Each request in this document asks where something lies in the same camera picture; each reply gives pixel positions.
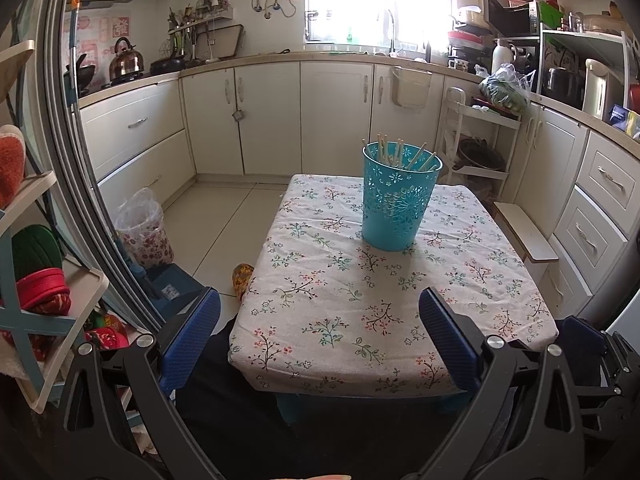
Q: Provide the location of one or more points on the white trolley rack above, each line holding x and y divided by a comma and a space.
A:
495, 120

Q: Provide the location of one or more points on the teal perforated plastic basket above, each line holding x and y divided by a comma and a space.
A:
400, 205

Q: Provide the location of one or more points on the cream panelled drawer cabinet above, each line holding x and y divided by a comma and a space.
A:
590, 200

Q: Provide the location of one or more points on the dark cooking pot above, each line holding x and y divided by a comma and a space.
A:
480, 155

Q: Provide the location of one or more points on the patterned mug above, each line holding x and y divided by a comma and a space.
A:
457, 64

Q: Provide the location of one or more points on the orange plush slipper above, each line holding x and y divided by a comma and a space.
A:
10, 165

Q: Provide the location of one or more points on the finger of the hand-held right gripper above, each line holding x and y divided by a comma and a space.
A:
620, 355

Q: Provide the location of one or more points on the cream door cabinet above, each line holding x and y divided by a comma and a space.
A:
330, 115

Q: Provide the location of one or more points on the orange patterned slipper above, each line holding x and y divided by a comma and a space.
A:
242, 280

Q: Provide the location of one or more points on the blue and white shoe rack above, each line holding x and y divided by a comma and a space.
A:
20, 327

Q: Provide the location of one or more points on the sink faucet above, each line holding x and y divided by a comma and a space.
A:
392, 30

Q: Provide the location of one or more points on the floral tablecloth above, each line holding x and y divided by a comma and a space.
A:
350, 285

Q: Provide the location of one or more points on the blue dustpan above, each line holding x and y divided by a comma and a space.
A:
172, 282

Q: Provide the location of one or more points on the black frying pan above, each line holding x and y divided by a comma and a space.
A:
167, 66

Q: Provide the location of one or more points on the wall rack with bottles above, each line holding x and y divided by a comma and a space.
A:
205, 12

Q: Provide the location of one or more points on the black wok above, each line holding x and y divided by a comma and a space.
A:
82, 75

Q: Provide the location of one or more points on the grey sliding door frame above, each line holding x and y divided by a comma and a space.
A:
75, 170

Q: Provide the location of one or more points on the steel kettle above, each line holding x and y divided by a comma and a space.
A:
127, 62

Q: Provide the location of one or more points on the wooden step stool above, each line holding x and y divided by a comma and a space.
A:
525, 232

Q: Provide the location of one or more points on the white counter shelf rack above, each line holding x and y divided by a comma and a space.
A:
590, 42

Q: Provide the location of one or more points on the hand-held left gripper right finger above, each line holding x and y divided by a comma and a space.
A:
447, 340

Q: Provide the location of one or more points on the white hanging bin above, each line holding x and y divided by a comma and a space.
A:
411, 87

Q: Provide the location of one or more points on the steel pot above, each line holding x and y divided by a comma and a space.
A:
560, 85

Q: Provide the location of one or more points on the floral trash bin with bag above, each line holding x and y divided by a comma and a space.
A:
145, 235

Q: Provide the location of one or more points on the pink wall stickers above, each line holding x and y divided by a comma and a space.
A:
107, 30

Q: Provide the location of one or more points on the red slipper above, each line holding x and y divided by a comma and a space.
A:
42, 290
107, 335

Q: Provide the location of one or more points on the bag of green vegetables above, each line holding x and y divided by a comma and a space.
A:
502, 90

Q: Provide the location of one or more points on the green slipper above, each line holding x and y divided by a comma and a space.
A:
35, 250

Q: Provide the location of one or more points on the green cutting board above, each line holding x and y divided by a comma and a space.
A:
552, 15

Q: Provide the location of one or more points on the bundle of wooden chopsticks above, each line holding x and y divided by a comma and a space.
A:
397, 152

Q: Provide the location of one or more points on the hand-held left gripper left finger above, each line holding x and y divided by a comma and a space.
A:
192, 340

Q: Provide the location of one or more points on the black microwave oven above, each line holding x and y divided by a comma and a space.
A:
510, 15

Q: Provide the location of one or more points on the white electric water boiler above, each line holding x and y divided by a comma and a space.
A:
597, 90

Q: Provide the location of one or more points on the stack of dishes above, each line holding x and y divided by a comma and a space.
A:
467, 35

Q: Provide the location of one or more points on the blue box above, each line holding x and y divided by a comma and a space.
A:
619, 116

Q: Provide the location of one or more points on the leaning rectangular tray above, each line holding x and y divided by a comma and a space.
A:
220, 42

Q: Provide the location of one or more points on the white thermos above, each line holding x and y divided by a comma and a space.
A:
501, 57

